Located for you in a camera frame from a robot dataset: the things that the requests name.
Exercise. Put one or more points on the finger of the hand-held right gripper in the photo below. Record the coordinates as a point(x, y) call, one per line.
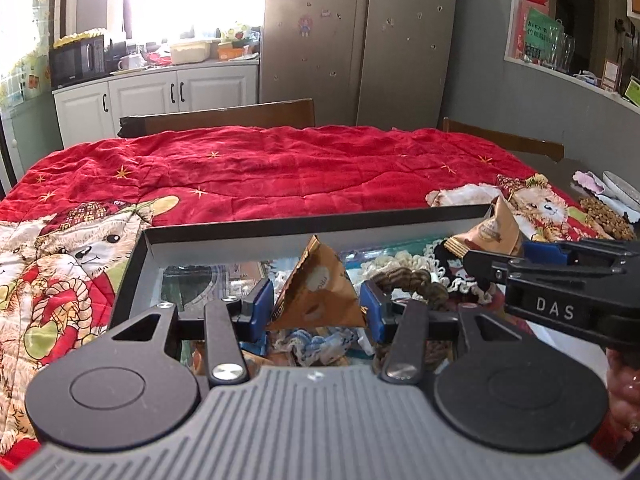
point(487, 270)
point(545, 252)

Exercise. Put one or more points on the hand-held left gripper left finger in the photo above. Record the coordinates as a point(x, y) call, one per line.
point(262, 310)

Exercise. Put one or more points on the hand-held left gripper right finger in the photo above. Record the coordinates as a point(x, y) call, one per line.
point(372, 307)

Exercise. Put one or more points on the brown triangular snack packet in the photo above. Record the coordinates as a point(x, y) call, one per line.
point(492, 235)
point(320, 290)

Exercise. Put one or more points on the brown crocheted scrunchie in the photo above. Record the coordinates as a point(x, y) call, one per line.
point(415, 282)

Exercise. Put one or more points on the cream crocheted scrunchie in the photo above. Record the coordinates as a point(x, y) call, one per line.
point(400, 262)

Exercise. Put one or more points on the blue white crocheted scrunchie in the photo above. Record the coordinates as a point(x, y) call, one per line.
point(315, 347)

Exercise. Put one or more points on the black shallow box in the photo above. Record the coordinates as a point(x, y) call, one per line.
point(210, 232)

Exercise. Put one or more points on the person's right hand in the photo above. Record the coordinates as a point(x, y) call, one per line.
point(625, 390)

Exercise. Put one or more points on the black white crocheted scrunchie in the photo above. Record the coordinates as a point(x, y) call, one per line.
point(462, 285)

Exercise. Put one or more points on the brown beaded mat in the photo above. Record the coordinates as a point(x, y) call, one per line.
point(607, 217)

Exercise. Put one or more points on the pink crumpled cloth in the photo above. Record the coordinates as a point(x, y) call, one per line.
point(589, 181)

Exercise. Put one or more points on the white plate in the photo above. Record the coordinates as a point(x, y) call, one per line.
point(622, 190)

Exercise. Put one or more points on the dark wooden chair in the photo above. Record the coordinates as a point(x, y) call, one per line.
point(225, 117)
point(505, 140)

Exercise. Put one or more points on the red printed blanket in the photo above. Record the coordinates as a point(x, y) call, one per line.
point(250, 170)

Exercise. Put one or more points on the clear drinking glasses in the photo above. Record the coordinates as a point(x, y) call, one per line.
point(562, 52)

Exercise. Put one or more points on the green sign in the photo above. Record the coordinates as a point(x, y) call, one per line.
point(541, 35)

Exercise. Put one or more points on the white kitchen cabinet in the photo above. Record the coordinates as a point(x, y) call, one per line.
point(150, 92)

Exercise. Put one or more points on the cream storage basket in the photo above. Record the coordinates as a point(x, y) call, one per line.
point(191, 52)

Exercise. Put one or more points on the beige refrigerator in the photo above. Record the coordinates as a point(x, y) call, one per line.
point(360, 35)

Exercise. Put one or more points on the white mug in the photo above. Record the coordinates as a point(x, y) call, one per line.
point(124, 62)

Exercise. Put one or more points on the doll fridge sticker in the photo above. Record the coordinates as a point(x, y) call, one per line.
point(304, 26)

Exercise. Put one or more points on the black microwave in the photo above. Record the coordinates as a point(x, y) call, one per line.
point(75, 62)

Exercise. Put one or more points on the white wall shelf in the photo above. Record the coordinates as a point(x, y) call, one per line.
point(575, 20)

